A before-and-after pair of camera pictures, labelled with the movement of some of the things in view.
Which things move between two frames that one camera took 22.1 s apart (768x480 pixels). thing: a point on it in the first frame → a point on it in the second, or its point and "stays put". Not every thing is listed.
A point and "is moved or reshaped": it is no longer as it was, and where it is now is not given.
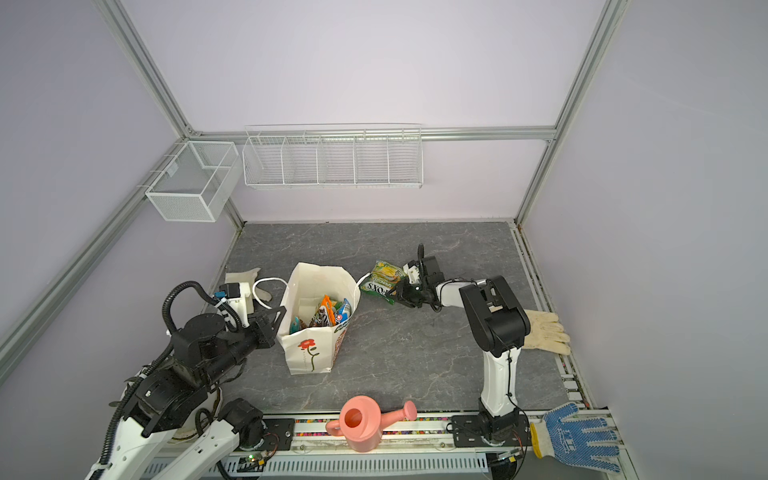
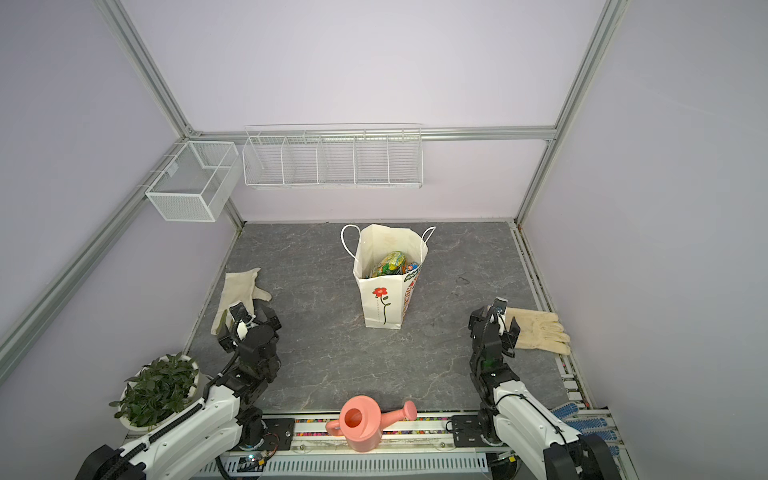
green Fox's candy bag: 383,280 is moved or reshaped
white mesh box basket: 197,184 stays put
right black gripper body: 412,295 → 479,322
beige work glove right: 546,333 stays put
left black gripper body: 241,341 → 230,341
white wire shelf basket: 333,156 stays put
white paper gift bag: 312,351 → 386,265
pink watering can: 362,423 stays put
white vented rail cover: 366,467 stays put
